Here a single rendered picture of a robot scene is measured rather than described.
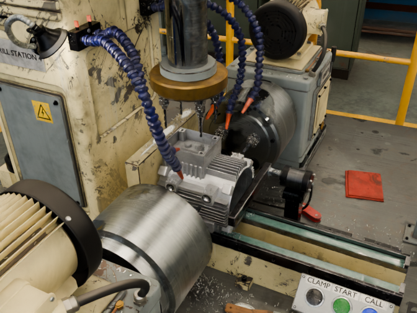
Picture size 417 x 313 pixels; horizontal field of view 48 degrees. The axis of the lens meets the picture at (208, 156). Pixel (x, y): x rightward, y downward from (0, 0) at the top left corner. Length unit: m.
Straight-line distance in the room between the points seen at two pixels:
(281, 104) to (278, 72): 0.16
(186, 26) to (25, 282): 0.60
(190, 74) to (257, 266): 0.52
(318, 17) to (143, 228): 0.97
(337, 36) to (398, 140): 2.40
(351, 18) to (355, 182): 2.69
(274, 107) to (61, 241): 0.84
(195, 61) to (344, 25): 3.25
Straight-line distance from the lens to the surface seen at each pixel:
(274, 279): 1.24
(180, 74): 1.02
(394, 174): 1.75
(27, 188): 0.70
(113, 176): 1.24
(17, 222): 0.66
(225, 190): 1.11
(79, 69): 1.06
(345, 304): 0.91
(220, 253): 1.26
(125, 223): 0.91
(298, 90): 1.49
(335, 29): 4.24
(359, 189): 1.63
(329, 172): 1.70
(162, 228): 0.91
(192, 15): 1.00
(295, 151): 1.59
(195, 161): 1.13
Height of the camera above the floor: 1.76
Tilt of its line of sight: 34 degrees down
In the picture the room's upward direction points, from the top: 1 degrees counter-clockwise
